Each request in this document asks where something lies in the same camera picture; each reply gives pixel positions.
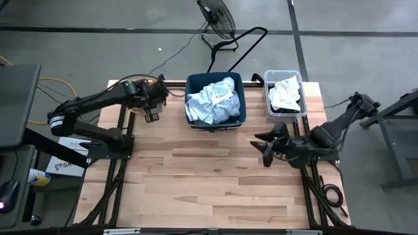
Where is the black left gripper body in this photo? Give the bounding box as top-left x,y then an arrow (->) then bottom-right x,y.
143,81 -> 169,115

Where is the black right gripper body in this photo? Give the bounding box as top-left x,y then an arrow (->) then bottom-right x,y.
276,135 -> 311,169

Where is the plain white cloth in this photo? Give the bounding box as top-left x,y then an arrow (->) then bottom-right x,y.
268,75 -> 302,112

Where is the white blue patterned cloth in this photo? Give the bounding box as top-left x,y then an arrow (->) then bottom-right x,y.
185,76 -> 242,126

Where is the clear plastic storage bin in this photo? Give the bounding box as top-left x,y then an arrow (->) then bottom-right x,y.
263,69 -> 308,124

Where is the navy white striped fabric basket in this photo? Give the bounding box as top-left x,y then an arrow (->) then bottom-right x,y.
184,26 -> 268,133

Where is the white printed box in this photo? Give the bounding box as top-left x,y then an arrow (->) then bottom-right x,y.
44,136 -> 91,178

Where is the black floor fan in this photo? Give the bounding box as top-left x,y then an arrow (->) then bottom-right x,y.
195,0 -> 240,53

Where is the white yellow can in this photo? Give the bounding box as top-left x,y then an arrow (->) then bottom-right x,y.
27,168 -> 52,187

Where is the dark grey desk panel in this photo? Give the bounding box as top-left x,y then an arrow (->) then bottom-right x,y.
0,63 -> 42,149

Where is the dark grey side desk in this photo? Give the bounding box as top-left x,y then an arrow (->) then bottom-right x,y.
0,145 -> 36,229

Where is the black computer mouse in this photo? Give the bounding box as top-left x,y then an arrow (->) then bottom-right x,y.
0,180 -> 20,213

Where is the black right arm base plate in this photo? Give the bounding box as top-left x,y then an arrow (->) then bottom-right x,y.
305,143 -> 340,163

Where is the coiled black cable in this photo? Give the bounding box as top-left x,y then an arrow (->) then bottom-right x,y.
318,174 -> 349,219

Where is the thin black fan cable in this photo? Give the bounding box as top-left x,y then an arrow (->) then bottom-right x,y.
147,19 -> 210,76

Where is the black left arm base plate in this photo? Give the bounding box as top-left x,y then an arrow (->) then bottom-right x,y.
86,133 -> 135,161

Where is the yellow cable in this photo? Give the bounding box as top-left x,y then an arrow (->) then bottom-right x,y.
0,55 -> 79,127

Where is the grey metal desk frame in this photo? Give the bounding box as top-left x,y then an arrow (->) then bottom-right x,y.
359,88 -> 418,191

